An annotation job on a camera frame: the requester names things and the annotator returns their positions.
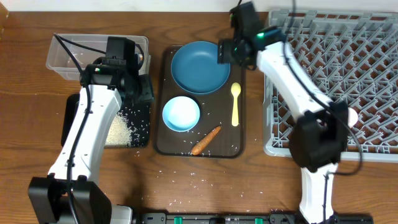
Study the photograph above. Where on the orange carrot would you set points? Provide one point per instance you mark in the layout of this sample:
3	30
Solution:
202	144

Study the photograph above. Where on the dark blue plate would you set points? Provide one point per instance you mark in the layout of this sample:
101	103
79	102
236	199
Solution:
195	68

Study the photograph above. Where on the pink cup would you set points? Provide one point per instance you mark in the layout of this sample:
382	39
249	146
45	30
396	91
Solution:
352	117

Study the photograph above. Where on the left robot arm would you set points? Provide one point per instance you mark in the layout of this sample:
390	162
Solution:
70	193

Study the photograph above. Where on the black plastic tray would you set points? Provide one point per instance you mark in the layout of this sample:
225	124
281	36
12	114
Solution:
70	111

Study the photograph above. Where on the white rice pile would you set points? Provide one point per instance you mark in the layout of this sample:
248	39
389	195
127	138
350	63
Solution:
130	127

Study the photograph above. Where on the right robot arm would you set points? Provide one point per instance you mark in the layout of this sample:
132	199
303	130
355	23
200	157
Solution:
320	131

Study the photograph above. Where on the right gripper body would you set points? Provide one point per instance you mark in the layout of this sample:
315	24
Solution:
224	51

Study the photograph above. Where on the light blue bowl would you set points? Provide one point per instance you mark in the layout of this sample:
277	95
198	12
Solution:
181	114

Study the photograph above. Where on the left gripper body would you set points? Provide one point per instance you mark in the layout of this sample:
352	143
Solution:
144	90

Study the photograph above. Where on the yellow plastic spoon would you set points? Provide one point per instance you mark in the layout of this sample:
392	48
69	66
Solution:
235	91

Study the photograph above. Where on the grey dishwasher rack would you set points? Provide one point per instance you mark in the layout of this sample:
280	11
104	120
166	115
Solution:
352	57

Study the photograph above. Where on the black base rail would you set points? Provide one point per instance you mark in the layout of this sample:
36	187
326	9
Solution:
275	218

